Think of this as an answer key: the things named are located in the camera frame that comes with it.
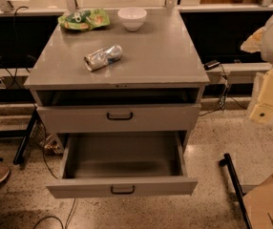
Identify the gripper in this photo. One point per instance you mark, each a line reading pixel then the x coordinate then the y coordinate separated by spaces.
pixel 262 110

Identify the cardboard box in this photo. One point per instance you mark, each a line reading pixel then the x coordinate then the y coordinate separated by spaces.
pixel 259 205

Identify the crushed silver can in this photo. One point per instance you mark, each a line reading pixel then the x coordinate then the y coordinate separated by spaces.
pixel 103 57

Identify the black metal stand leg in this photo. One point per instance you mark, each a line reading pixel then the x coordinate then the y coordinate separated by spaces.
pixel 227 161

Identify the white bowl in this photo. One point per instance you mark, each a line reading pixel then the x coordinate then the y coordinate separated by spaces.
pixel 132 18

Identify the black power adapter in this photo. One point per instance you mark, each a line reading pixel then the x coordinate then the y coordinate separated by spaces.
pixel 211 65

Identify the black table leg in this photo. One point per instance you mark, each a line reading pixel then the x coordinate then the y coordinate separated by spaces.
pixel 18 159

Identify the green chip bag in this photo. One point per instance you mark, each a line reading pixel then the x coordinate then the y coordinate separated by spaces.
pixel 84 20

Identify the grey drawer cabinet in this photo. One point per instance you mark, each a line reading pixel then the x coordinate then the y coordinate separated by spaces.
pixel 159 65

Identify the grey drawer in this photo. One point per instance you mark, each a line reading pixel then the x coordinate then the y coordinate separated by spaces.
pixel 119 118
pixel 123 165

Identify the grey top drawer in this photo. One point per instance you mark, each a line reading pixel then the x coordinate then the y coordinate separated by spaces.
pixel 119 118

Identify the brown shoe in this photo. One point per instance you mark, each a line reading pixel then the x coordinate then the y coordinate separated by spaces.
pixel 4 171

